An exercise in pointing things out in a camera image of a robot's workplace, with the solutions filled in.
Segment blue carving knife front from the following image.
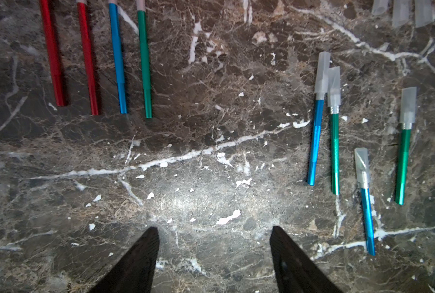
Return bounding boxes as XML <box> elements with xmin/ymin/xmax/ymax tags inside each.
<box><xmin>355</xmin><ymin>148</ymin><xmax>376</xmax><ymax>256</ymax></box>

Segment blue carving knife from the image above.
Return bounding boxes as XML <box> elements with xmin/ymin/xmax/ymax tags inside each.
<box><xmin>307</xmin><ymin>51</ymin><xmax>330</xmax><ymax>186</ymax></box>
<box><xmin>355</xmin><ymin>148</ymin><xmax>376</xmax><ymax>256</ymax></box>
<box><xmin>108</xmin><ymin>1</ymin><xmax>127</xmax><ymax>114</ymax></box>

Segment red carving knife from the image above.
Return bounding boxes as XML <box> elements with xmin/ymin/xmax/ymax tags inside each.
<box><xmin>76</xmin><ymin>1</ymin><xmax>100</xmax><ymax>115</ymax></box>
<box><xmin>39</xmin><ymin>0</ymin><xmax>67</xmax><ymax>107</ymax></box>

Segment translucent protective cap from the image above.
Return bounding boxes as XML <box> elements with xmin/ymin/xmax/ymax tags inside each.
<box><xmin>371</xmin><ymin>0</ymin><xmax>389</xmax><ymax>16</ymax></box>
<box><xmin>392</xmin><ymin>0</ymin><xmax>410</xmax><ymax>28</ymax></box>
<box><xmin>415</xmin><ymin>0</ymin><xmax>434</xmax><ymax>28</ymax></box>

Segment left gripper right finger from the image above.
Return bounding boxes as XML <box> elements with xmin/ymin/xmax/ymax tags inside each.
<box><xmin>270</xmin><ymin>226</ymin><xmax>342</xmax><ymax>293</ymax></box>

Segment green carving knife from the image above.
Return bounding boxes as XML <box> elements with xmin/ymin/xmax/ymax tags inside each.
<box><xmin>395</xmin><ymin>87</ymin><xmax>417</xmax><ymax>205</ymax></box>
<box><xmin>327</xmin><ymin>67</ymin><xmax>341</xmax><ymax>195</ymax></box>
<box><xmin>136</xmin><ymin>0</ymin><xmax>153</xmax><ymax>118</ymax></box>

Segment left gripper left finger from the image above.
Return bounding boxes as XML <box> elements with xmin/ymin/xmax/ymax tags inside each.
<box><xmin>89</xmin><ymin>227</ymin><xmax>160</xmax><ymax>293</ymax></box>

